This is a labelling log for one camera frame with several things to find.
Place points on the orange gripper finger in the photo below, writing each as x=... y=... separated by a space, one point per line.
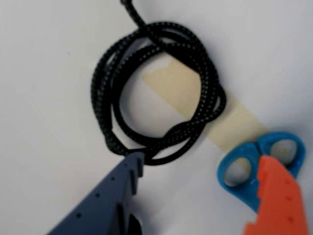
x=281 y=200

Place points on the beige masking tape strip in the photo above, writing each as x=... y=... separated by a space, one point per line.
x=176 y=83

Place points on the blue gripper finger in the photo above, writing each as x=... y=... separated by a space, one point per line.
x=105 y=203

